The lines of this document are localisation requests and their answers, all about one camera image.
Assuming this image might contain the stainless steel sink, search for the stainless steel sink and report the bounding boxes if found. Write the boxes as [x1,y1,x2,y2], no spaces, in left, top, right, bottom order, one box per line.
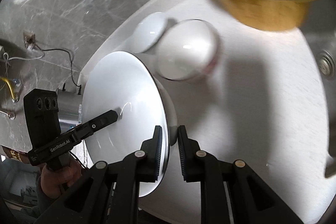
[300,0,335,178]

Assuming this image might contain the large white bowl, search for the large white bowl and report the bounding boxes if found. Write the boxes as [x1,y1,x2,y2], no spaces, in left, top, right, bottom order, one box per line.
[82,51,178,197]

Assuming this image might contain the person's left hand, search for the person's left hand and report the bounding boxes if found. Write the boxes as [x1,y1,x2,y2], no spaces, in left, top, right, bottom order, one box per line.
[41,159,82,199]

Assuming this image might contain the white bowl red pattern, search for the white bowl red pattern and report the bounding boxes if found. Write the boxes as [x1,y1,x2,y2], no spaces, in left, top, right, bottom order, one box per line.
[154,19,221,81]

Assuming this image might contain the black power cable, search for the black power cable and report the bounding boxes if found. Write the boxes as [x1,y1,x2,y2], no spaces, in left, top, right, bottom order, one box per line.
[31,44,82,92]

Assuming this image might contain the white cable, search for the white cable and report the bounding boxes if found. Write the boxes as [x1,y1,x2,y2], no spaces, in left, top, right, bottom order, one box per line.
[2,47,46,67]

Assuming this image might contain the small white bowl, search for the small white bowl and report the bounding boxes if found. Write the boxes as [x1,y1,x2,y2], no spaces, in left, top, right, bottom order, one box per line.
[128,12,168,53]

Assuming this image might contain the wall power socket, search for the wall power socket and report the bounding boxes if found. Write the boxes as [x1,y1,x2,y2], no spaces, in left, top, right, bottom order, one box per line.
[23,31,36,48]

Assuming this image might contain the stainless steel rice cooker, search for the stainless steel rice cooker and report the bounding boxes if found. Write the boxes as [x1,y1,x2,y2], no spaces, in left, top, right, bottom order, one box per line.
[56,89,83,133]

